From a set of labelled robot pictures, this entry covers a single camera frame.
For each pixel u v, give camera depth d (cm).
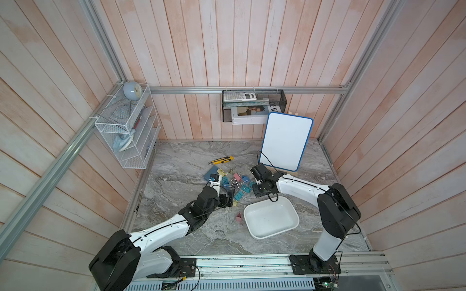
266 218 86
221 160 107
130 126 75
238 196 93
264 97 90
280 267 75
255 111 95
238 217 84
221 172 101
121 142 81
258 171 74
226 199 73
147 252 45
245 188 95
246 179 98
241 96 90
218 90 97
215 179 71
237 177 100
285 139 87
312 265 65
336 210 47
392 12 69
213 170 104
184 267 73
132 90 80
